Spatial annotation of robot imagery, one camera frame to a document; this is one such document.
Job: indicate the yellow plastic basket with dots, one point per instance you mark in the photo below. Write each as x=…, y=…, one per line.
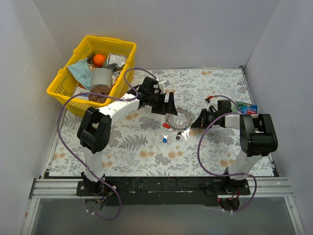
x=64, y=84

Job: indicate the floral table mat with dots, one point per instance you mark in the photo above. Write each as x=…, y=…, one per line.
x=136, y=148

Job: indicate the blue red small box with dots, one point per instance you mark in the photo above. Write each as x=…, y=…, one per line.
x=247, y=108

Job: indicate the brown round object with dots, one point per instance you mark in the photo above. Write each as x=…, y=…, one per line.
x=99, y=93

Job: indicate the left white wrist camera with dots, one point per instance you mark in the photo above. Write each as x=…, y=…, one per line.
x=162, y=84

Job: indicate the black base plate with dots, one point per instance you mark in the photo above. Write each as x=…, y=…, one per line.
x=166, y=190

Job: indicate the silver foil packet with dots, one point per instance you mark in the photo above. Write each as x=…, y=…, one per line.
x=115, y=62

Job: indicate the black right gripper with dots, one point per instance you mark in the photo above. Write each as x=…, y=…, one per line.
x=206, y=117

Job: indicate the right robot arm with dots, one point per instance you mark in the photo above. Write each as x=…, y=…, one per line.
x=257, y=135

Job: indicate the white box in basket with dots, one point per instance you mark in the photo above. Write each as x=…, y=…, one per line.
x=83, y=92

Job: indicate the silver key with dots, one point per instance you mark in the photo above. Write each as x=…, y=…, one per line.
x=185, y=134

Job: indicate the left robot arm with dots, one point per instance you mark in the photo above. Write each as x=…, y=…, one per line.
x=95, y=128

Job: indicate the blue tag with key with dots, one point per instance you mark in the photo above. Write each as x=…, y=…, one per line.
x=165, y=138

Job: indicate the red key tag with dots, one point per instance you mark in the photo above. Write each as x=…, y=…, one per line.
x=166, y=125

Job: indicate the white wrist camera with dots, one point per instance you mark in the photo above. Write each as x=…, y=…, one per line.
x=211, y=101
x=162, y=84

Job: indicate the light blue pouch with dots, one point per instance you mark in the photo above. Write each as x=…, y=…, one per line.
x=82, y=72

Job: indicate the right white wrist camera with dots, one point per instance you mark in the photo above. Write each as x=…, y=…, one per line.
x=211, y=101

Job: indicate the orange ball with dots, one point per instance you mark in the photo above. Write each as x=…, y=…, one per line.
x=99, y=60

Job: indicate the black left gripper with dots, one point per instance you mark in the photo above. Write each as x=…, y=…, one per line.
x=161, y=103

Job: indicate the black key tag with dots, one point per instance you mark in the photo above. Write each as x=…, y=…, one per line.
x=178, y=136

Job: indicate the grey tape roll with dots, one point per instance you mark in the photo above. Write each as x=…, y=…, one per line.
x=101, y=76

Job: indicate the aluminium frame rail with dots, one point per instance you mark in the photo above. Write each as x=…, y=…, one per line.
x=66, y=188

